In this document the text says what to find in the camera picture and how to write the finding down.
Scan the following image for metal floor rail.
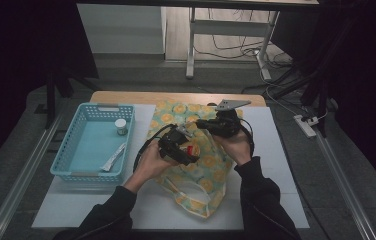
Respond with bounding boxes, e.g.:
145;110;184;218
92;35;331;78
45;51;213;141
0;109;67;240
314;133;376;240

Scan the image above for white floor cable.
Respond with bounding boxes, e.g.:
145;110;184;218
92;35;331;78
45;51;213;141
259;64;329;122

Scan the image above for hand-held gripper cable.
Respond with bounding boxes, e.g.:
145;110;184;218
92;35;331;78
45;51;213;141
239;118;256;158
132;123;179;174

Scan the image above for white desk frame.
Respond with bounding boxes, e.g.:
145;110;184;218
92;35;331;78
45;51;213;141
185;6;282;81

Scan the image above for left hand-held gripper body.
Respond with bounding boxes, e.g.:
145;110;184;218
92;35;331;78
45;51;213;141
157;123;194;162

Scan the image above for person's right hand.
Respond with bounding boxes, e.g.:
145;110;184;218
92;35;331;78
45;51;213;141
213;129;254;167

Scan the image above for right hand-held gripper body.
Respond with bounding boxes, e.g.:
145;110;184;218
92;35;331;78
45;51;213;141
214;99;252;139

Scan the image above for black floor cable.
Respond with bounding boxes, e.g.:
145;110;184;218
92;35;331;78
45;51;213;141
192;9;294;68

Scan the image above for right hand-held gripper cable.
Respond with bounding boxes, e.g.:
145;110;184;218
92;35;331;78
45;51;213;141
239;118;256;158

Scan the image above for blue plastic basket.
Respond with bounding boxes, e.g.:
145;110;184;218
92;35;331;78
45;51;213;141
49;102;136;184

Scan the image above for left hand-held gripper cable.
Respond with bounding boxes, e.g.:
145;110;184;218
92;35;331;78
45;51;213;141
132;123;179;174

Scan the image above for small red item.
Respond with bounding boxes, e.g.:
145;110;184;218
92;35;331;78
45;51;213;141
186;144;201;158

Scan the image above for white table mat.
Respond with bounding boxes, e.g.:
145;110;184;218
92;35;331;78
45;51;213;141
31;103;310;231

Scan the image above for white power strip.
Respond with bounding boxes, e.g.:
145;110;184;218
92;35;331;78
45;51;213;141
293;114;320;139

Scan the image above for dark curtain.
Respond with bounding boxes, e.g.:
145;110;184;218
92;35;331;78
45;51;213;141
0;0;100;181
322;0;376;203

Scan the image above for small white lidded jar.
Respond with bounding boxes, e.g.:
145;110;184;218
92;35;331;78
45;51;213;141
114;118;129;137

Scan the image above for person's left hand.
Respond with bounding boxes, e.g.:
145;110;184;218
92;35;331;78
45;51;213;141
124;141;181;195

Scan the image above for black tripod stand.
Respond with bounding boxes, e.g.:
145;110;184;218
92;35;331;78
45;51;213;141
44;59;100;130
269;59;335;138

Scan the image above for fruit print tote bag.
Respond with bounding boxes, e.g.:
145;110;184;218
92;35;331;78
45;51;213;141
146;99;245;220

